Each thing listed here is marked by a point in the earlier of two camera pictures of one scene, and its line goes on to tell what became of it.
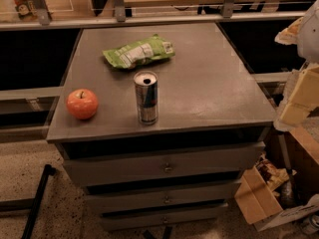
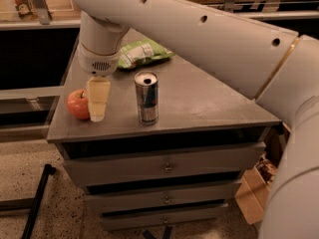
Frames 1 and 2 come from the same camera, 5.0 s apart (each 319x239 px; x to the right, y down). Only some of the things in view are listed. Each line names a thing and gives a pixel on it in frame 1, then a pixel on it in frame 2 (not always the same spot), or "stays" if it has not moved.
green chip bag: x=140 y=54 stays
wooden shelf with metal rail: x=33 y=5 stays
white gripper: x=309 y=34 -> x=97 y=64
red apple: x=82 y=104 stays
